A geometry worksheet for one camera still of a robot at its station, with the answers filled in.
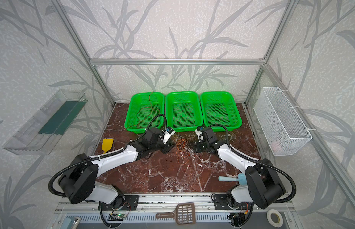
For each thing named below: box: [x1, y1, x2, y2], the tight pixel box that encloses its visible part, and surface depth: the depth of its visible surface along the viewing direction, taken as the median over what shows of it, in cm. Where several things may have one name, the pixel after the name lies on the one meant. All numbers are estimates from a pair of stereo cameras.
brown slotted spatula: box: [155, 202, 197, 225], surface depth 72 cm
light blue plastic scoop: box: [218, 173, 248, 186], surface depth 83 cm
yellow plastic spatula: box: [101, 138, 114, 155], surface depth 98 cm
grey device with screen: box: [60, 216, 82, 229], surface depth 66 cm
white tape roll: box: [266, 208, 284, 228], surface depth 71 cm
